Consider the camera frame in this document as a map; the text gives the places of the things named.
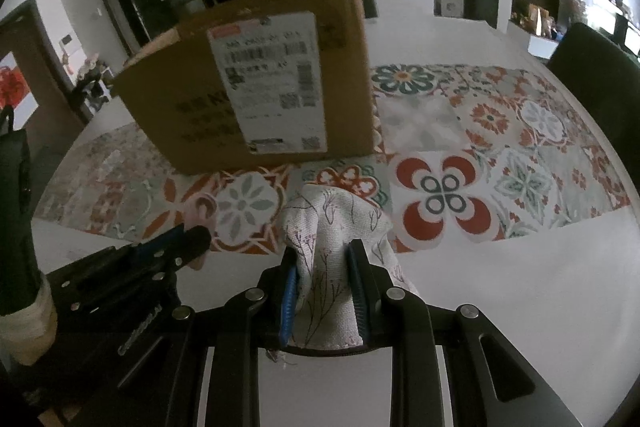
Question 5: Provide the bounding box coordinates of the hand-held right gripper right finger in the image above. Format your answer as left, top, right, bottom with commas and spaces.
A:
347, 238, 583, 427

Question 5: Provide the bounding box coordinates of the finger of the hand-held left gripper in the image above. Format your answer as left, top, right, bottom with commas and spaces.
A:
145, 226, 212, 274
132, 227, 193, 255

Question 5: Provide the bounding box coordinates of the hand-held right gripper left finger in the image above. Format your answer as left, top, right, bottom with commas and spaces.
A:
65, 241, 301, 427

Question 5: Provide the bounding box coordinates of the white branch print cloth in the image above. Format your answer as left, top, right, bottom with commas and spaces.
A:
279, 185, 419, 352

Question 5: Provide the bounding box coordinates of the cardboard box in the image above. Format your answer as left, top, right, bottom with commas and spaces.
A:
112, 0, 379, 176

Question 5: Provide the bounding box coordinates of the floral patterned tablecloth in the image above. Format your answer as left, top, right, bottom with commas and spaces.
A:
30, 14, 640, 427

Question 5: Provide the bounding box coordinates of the shelf with flowers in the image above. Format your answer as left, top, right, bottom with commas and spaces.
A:
65, 51, 115, 114

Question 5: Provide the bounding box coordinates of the black chair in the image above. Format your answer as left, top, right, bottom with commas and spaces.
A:
545, 22, 640, 188

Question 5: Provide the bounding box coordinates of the white sideboard with ornaments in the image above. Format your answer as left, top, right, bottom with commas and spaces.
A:
570, 0, 640, 58

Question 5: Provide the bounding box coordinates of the red wall picture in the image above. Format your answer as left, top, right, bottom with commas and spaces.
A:
0, 51, 40, 124

